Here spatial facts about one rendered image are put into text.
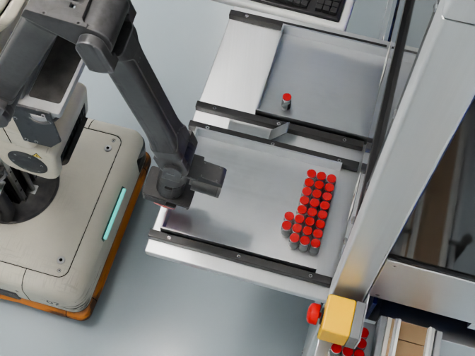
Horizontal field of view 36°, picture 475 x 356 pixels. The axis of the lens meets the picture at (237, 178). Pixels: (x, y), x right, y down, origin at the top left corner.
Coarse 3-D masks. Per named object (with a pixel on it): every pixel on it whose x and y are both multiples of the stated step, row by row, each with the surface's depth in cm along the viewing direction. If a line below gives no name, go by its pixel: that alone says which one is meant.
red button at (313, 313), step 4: (312, 304) 137; (316, 304) 137; (320, 304) 138; (308, 308) 138; (312, 308) 136; (316, 308) 136; (308, 312) 137; (312, 312) 136; (316, 312) 136; (320, 312) 138; (308, 316) 136; (312, 316) 136; (316, 316) 136; (320, 316) 137; (308, 320) 137; (312, 320) 136; (316, 320) 136
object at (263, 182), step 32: (224, 160) 166; (256, 160) 166; (288, 160) 166; (320, 160) 163; (224, 192) 162; (256, 192) 162; (288, 192) 162; (192, 224) 158; (224, 224) 158; (256, 224) 159; (256, 256) 154; (288, 256) 155
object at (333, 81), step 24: (288, 48) 180; (312, 48) 180; (336, 48) 180; (360, 48) 179; (384, 48) 176; (288, 72) 177; (312, 72) 177; (336, 72) 177; (360, 72) 177; (264, 96) 174; (312, 96) 174; (336, 96) 174; (360, 96) 174; (288, 120) 168; (312, 120) 171; (336, 120) 171; (360, 120) 171
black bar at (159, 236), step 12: (156, 240) 156; (168, 240) 155; (180, 240) 155; (192, 240) 155; (204, 252) 154; (216, 252) 154; (228, 252) 154; (252, 264) 153; (264, 264) 152; (276, 264) 152; (288, 276) 153; (300, 276) 151; (312, 276) 151; (324, 276) 151
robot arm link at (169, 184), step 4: (160, 172) 140; (160, 176) 141; (160, 180) 143; (164, 180) 141; (168, 180) 140; (180, 180) 140; (184, 180) 142; (192, 180) 140; (164, 184) 143; (168, 184) 142; (172, 184) 141; (176, 184) 141; (180, 184) 142
